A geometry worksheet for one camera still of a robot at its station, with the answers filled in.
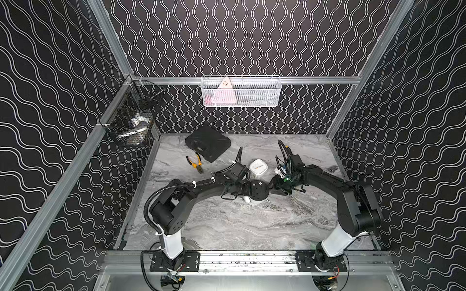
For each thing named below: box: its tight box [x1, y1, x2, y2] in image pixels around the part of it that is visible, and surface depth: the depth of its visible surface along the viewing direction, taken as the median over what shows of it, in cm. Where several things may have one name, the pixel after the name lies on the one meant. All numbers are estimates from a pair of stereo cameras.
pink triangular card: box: [210, 76, 237, 104], surface depth 92 cm
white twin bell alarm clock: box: [249, 179, 271, 204], surface depth 90 cm
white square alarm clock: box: [248, 158, 269, 176], surface depth 102 cm
